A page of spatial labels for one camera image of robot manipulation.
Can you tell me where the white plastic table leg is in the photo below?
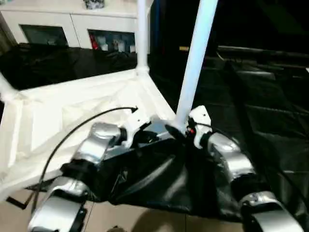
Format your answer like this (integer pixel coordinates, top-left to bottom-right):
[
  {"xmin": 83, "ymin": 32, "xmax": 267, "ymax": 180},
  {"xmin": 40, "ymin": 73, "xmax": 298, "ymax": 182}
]
[
  {"xmin": 174, "ymin": 0, "xmax": 219, "ymax": 127},
  {"xmin": 135, "ymin": 0, "xmax": 150, "ymax": 74},
  {"xmin": 0, "ymin": 72, "xmax": 22, "ymax": 103}
]

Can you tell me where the white plastic table top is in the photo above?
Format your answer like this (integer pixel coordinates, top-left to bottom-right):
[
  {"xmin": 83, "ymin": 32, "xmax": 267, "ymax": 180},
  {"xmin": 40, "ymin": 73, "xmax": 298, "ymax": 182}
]
[{"xmin": 0, "ymin": 68, "xmax": 186, "ymax": 201}]

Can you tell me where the black mat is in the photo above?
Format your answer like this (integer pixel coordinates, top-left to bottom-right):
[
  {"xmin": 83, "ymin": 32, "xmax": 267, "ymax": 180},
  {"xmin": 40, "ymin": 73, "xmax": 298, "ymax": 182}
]
[{"xmin": 0, "ymin": 43, "xmax": 309, "ymax": 223}]

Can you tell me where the large black furniture piece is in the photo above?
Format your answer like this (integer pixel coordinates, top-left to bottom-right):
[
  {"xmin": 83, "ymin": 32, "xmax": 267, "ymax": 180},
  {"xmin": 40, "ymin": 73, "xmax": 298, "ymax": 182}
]
[{"xmin": 152, "ymin": 0, "xmax": 309, "ymax": 61}]

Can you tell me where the white cabinet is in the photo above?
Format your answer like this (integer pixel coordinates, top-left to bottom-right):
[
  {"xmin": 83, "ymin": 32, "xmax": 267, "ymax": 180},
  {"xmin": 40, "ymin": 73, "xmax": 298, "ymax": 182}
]
[{"xmin": 0, "ymin": 0, "xmax": 154, "ymax": 54}]

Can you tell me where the dark glass bowl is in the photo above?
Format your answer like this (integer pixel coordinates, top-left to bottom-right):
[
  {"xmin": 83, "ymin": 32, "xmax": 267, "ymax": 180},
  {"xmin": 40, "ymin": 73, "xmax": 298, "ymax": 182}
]
[{"xmin": 84, "ymin": 0, "xmax": 106, "ymax": 10}]

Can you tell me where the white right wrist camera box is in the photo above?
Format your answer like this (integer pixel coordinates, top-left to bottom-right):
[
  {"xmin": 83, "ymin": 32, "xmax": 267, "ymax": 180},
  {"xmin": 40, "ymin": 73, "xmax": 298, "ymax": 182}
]
[{"xmin": 187, "ymin": 105, "xmax": 213, "ymax": 149}]

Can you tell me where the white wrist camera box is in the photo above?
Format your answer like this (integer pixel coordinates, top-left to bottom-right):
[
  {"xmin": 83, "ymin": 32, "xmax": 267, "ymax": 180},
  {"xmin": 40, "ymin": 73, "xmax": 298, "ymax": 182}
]
[
  {"xmin": 121, "ymin": 109, "xmax": 154, "ymax": 148},
  {"xmin": 187, "ymin": 105, "xmax": 213, "ymax": 149}
]

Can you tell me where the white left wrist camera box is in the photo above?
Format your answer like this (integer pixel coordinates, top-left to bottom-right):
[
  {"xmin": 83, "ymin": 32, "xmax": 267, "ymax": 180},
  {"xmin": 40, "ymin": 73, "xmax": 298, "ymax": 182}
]
[{"xmin": 121, "ymin": 109, "xmax": 154, "ymax": 148}]

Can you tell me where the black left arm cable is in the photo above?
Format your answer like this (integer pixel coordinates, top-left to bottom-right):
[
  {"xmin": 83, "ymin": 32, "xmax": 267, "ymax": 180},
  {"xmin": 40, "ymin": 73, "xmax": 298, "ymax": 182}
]
[{"xmin": 33, "ymin": 106, "xmax": 139, "ymax": 213}]

